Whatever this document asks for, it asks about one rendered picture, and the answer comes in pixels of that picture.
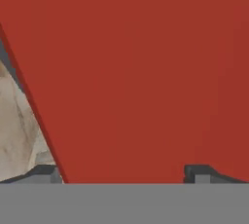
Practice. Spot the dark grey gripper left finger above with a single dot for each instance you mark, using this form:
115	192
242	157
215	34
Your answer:
41	173

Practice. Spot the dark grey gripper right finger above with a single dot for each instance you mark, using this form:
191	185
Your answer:
201	173

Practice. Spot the red cabinet door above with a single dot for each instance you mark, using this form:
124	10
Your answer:
136	72

